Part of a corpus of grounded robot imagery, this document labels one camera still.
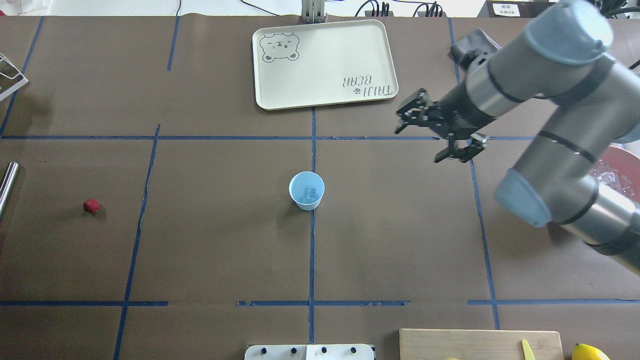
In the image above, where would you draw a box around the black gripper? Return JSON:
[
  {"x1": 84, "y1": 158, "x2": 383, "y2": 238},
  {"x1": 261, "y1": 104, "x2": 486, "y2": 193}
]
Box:
[{"x1": 394, "y1": 88, "x2": 497, "y2": 163}]

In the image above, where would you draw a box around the clear ice cube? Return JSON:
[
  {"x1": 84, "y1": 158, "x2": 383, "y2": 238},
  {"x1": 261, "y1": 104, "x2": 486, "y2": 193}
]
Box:
[{"x1": 301, "y1": 187, "x2": 318, "y2": 204}]

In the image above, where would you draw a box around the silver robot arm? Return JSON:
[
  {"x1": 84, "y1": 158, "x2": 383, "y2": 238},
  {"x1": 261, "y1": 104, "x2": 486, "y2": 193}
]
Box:
[{"x1": 395, "y1": 0, "x2": 640, "y2": 272}]

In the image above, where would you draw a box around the light blue plastic cup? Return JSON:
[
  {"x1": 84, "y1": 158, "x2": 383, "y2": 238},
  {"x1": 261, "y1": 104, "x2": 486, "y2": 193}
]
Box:
[{"x1": 288, "y1": 171, "x2": 326, "y2": 211}]

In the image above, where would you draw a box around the cream bear tray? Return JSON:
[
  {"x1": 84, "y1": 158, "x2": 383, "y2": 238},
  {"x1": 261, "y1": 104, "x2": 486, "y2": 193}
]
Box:
[{"x1": 252, "y1": 19, "x2": 399, "y2": 111}]

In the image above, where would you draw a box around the pink bowl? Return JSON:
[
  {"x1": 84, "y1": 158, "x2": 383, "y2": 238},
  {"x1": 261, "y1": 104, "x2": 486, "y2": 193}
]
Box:
[{"x1": 590, "y1": 145, "x2": 640, "y2": 203}]

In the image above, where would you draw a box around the wooden cutting board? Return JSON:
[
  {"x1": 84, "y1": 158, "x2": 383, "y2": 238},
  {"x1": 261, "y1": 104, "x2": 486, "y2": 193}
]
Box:
[{"x1": 398, "y1": 328, "x2": 565, "y2": 360}]

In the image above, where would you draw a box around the yellow knife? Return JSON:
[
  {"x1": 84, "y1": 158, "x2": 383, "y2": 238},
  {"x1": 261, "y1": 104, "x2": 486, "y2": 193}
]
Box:
[{"x1": 521, "y1": 339, "x2": 536, "y2": 360}]

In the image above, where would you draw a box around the yellow lemon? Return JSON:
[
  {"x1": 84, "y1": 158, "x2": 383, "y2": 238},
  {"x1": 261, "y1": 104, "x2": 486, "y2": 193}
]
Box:
[{"x1": 571, "y1": 342, "x2": 610, "y2": 360}]

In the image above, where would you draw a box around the red strawberry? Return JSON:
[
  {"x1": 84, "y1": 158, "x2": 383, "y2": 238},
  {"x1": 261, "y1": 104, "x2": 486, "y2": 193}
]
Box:
[{"x1": 82, "y1": 198, "x2": 101, "y2": 214}]

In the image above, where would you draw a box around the steel muddler black tip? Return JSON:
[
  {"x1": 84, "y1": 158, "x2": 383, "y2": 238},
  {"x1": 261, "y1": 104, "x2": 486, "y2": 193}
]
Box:
[{"x1": 0, "y1": 161, "x2": 20, "y2": 219}]

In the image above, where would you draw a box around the grey metal bracket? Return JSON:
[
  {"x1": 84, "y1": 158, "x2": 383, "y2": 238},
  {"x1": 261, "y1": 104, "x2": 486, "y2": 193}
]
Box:
[{"x1": 301, "y1": 0, "x2": 326, "y2": 24}]

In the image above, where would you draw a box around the white wire rack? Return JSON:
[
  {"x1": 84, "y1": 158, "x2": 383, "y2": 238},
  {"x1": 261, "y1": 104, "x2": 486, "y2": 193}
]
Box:
[{"x1": 0, "y1": 53, "x2": 29, "y2": 101}]

